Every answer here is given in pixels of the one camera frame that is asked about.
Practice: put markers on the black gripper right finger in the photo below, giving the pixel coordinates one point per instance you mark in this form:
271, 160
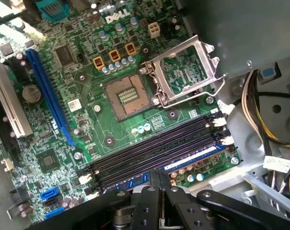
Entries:
183, 210

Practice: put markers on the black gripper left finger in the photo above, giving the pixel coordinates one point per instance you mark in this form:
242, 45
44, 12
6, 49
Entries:
147, 210

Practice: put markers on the black RAM slot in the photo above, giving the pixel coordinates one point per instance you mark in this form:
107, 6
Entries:
227, 141
159, 148
159, 155
159, 140

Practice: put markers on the open black PC case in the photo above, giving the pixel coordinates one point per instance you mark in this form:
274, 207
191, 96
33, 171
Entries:
231, 184

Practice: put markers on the green Dell motherboard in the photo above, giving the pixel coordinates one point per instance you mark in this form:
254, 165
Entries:
126, 134

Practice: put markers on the silver metal drive cage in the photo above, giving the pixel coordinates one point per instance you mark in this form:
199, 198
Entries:
267, 189

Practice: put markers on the blue SATA connector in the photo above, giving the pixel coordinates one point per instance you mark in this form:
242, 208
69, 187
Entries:
54, 212
50, 193

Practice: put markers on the white label tag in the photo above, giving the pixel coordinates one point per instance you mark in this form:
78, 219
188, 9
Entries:
277, 163

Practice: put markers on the black chipset chip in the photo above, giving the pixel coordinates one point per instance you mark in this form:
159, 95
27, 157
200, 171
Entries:
48, 161

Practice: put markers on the CPU socket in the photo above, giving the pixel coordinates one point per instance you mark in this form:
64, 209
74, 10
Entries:
126, 95

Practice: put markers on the small white board header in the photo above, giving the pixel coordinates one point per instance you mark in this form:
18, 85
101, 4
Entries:
7, 164

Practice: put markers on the blue expansion slot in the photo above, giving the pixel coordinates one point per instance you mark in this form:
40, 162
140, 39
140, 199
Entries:
49, 93

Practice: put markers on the yellow board inductor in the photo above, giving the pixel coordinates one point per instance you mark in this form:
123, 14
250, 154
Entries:
98, 62
114, 55
130, 49

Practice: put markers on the small blue plastic clip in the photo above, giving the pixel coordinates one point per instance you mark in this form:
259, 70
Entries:
269, 73

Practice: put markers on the round coin battery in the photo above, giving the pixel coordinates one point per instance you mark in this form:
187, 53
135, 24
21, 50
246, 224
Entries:
31, 94

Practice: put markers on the white expansion slot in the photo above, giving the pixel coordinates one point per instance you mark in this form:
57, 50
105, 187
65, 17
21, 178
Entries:
12, 105

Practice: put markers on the black square chip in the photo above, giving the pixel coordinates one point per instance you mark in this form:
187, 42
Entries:
65, 55

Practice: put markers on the white four pin connector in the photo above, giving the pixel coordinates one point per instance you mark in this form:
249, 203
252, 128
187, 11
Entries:
154, 30

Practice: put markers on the grey power supply unit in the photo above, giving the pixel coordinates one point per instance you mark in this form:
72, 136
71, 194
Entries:
243, 28

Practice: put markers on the teal board connector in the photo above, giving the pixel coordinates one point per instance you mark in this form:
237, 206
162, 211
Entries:
52, 9

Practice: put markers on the metal socket cover frame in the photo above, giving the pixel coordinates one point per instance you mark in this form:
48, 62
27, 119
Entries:
206, 60

